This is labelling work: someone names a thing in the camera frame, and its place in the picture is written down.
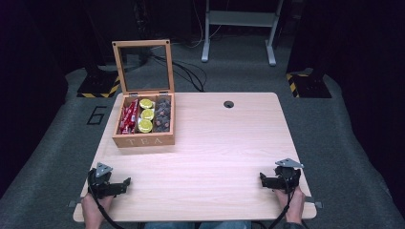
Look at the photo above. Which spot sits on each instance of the pile of dark round capsules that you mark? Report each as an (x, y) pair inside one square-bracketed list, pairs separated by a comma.
[(162, 114)]

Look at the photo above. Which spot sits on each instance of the yellow round capsule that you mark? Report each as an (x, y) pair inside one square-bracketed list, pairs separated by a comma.
[(145, 126), (146, 103), (147, 114)]

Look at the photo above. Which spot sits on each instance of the wooden tea box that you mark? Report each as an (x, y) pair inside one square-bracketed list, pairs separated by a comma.
[(143, 140)]

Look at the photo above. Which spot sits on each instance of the person's left hand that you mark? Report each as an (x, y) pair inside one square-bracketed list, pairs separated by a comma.
[(95, 206)]

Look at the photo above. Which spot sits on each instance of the person's legs in jeans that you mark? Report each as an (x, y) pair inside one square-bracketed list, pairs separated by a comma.
[(197, 225)]

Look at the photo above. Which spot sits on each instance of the white metal stand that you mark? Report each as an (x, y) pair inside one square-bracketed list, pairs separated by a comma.
[(242, 19)]

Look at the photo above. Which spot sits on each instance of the person's right hand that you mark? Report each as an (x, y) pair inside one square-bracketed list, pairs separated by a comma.
[(294, 205)]

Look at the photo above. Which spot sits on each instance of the grey table edge bracket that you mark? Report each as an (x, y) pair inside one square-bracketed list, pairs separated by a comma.
[(313, 202), (74, 203)]

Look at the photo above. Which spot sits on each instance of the row of red packets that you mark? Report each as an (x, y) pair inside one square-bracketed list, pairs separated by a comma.
[(129, 117)]

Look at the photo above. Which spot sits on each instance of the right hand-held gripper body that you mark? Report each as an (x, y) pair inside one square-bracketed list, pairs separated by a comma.
[(288, 178)]

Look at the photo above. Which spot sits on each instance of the black yellow striped base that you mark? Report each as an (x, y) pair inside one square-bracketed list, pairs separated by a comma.
[(98, 86), (307, 86)]

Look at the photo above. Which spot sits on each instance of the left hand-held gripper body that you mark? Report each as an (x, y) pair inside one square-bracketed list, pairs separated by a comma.
[(101, 183)]

